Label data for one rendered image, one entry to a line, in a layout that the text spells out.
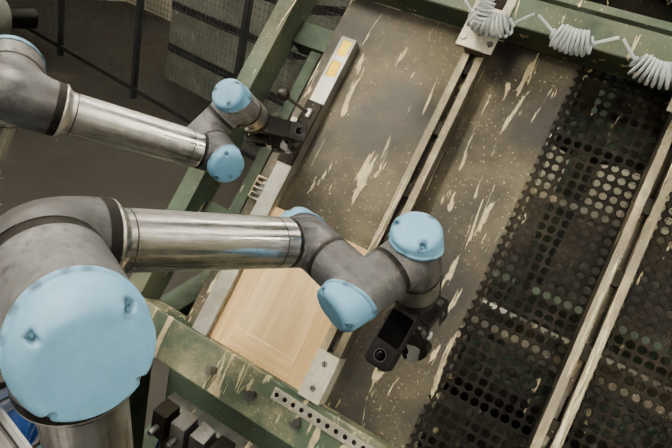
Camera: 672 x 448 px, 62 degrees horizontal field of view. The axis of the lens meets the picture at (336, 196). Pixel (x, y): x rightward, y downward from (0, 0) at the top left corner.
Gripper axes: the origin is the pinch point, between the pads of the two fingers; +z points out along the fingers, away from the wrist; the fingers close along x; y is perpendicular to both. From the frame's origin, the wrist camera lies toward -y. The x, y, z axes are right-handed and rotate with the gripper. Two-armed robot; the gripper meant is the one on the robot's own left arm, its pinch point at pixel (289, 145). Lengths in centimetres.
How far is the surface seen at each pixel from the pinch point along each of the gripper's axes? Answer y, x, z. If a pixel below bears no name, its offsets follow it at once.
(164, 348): 31, 58, 7
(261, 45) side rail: 16.9, -34.3, 7.1
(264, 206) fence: 8.1, 15.8, 7.9
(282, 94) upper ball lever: 2.8, -13.4, -3.8
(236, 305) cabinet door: 12.9, 44.1, 9.9
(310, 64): 3.8, -32.8, 17.0
